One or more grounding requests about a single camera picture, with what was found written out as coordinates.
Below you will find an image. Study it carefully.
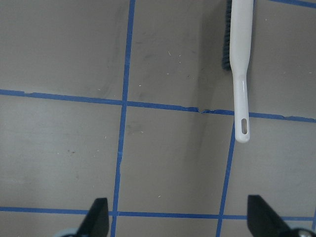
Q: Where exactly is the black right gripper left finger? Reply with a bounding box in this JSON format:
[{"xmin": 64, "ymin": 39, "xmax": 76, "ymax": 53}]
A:
[{"xmin": 77, "ymin": 197, "xmax": 109, "ymax": 237}]

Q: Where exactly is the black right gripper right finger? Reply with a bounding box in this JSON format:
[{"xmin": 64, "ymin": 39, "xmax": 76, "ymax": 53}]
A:
[{"xmin": 247, "ymin": 195, "xmax": 299, "ymax": 237}]

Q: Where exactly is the white hand brush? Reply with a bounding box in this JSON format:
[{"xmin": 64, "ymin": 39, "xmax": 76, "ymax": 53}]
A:
[{"xmin": 222, "ymin": 0, "xmax": 254, "ymax": 143}]

